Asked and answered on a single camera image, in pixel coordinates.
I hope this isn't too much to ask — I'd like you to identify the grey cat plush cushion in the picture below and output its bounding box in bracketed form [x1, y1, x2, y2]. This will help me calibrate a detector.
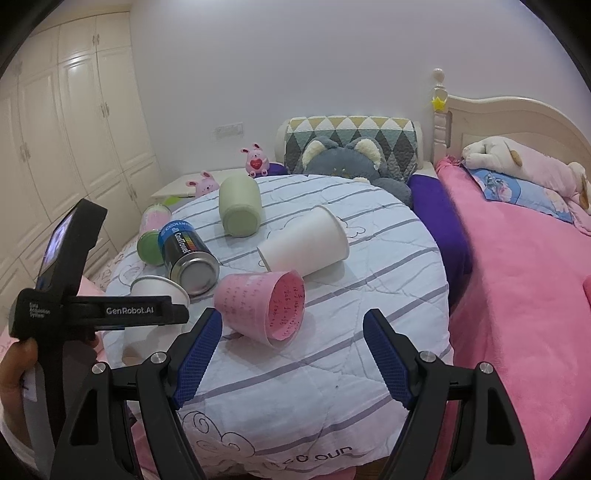
[294, 137, 413, 208]

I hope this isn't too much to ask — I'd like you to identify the triangle pattern pillow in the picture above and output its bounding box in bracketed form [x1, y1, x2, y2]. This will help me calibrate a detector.
[274, 115, 423, 182]

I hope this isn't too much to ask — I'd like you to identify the blue black towel can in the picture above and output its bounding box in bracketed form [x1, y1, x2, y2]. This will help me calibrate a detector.
[158, 220, 219, 297]

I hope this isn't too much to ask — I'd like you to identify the pink fleece blanket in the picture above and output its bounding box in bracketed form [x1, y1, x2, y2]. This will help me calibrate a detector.
[436, 158, 590, 479]

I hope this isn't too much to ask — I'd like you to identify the light green cup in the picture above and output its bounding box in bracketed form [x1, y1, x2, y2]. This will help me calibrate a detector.
[218, 175, 263, 238]

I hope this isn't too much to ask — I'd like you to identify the yellow star sticker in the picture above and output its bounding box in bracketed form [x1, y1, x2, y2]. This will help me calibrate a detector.
[431, 96, 447, 112]

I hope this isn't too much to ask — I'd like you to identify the pink white plush dog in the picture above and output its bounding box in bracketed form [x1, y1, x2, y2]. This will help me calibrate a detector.
[462, 136, 590, 214]

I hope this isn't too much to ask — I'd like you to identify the pink bunny toy near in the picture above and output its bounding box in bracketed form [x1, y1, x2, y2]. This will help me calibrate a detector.
[185, 171, 219, 198]

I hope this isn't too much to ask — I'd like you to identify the white paper cup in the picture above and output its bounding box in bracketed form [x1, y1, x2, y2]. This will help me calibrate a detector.
[122, 275, 190, 366]
[257, 205, 349, 277]

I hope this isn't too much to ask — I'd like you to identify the striped white quilt cover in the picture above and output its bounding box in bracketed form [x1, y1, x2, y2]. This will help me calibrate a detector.
[87, 173, 456, 478]

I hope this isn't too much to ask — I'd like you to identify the pink green canister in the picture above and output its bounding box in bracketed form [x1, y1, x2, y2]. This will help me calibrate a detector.
[136, 204, 172, 266]

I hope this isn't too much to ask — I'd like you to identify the pink paper cup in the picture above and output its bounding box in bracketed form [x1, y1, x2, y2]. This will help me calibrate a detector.
[213, 271, 305, 348]

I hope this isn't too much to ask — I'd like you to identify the pink bunny toy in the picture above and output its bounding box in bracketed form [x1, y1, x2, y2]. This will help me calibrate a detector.
[185, 171, 219, 198]
[240, 143, 270, 178]

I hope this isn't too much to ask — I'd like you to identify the blue cartoon pillow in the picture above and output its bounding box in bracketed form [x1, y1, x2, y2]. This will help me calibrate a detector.
[465, 168, 574, 224]

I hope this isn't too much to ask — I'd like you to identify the person's left hand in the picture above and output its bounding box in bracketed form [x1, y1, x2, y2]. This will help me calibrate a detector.
[1, 338, 38, 438]

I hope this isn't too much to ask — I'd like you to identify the light pink quilt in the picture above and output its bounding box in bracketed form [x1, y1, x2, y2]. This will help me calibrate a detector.
[0, 276, 153, 480]

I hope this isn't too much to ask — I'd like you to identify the white nightstand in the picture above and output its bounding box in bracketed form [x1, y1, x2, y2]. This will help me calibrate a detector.
[151, 168, 246, 201]

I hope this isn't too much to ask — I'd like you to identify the cream wooden headboard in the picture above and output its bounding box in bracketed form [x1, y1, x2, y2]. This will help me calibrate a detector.
[431, 68, 590, 169]

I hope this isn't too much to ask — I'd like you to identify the wall socket panel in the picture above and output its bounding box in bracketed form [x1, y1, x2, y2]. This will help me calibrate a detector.
[214, 122, 243, 139]

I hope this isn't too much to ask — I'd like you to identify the cream wardrobe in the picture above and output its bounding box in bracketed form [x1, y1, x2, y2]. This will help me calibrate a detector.
[1, 3, 162, 303]

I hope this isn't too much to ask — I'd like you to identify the pink bunny toy far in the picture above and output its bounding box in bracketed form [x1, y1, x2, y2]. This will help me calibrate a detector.
[240, 143, 270, 178]

